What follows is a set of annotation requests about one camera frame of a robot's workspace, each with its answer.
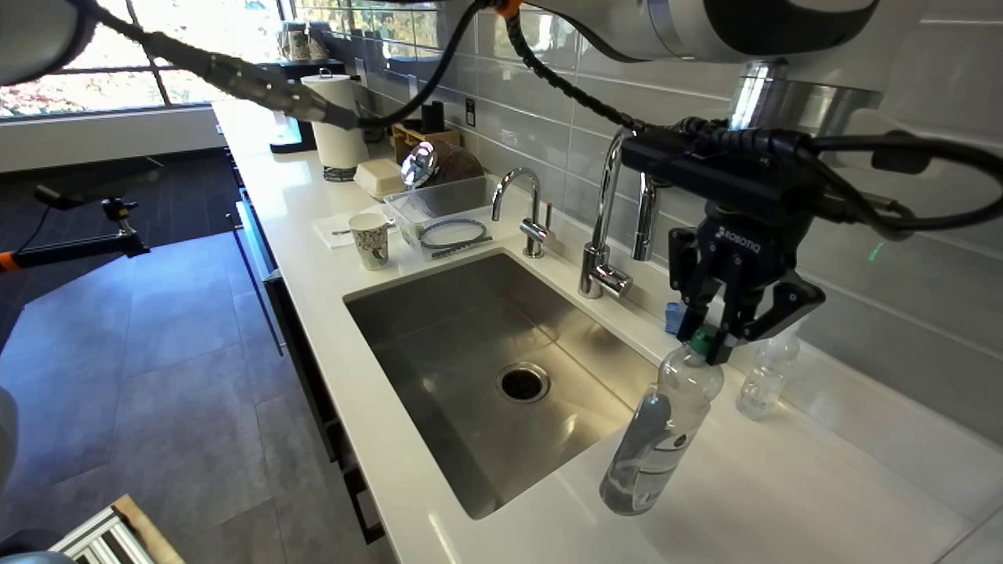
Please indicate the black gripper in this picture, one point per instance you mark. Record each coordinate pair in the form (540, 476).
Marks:
(732, 255)

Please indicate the clear plastic spray bottle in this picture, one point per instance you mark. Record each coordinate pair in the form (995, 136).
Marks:
(659, 439)

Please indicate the clear plastic soap bottle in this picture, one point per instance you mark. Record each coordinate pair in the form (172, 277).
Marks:
(768, 379)

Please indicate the tall chrome faucet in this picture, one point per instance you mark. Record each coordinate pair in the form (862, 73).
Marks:
(600, 268)

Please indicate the small chrome faucet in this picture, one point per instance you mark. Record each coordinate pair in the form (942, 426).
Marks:
(533, 225)

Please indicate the stainless steel sink basin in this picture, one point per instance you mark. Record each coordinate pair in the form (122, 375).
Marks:
(460, 355)

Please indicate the clear plastic container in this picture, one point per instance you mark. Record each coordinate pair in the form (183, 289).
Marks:
(451, 197)

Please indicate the brown woven basket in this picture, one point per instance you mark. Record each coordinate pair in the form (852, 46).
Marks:
(451, 144)

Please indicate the white ceramic mug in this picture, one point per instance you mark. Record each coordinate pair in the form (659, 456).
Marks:
(372, 240)

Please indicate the beige sponge block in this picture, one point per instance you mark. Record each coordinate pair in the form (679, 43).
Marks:
(378, 178)

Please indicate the dark base cabinet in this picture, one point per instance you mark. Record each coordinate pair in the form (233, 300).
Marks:
(276, 302)

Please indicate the black tablet screen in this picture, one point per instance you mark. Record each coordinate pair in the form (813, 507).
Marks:
(294, 136)

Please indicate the black tripod stand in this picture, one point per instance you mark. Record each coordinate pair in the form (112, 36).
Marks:
(112, 240)

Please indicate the wooden slat crate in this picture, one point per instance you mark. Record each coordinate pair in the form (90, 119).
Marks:
(114, 533)

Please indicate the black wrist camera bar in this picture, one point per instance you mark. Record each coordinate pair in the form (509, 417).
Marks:
(722, 172)

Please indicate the window with white frame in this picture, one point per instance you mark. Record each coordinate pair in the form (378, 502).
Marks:
(189, 31)

